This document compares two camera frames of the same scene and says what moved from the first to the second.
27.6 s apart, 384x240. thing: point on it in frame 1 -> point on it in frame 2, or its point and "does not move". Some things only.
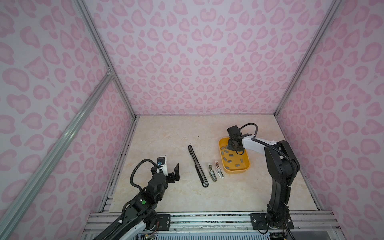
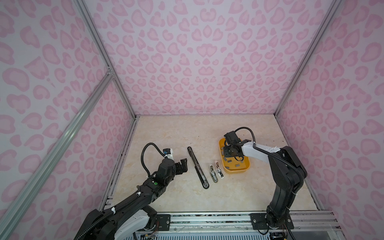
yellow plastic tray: (232, 163) does not move
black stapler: (198, 169) does not move
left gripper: (172, 178) -> (184, 165)
